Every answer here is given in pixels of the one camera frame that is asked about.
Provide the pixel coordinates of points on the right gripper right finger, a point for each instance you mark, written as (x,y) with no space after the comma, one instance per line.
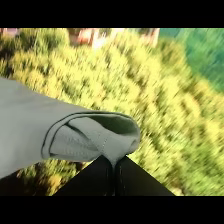
(140,183)

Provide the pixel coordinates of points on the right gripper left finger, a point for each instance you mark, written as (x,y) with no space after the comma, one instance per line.
(91,181)

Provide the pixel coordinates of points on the pale green shirt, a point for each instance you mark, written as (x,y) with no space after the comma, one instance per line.
(30,130)

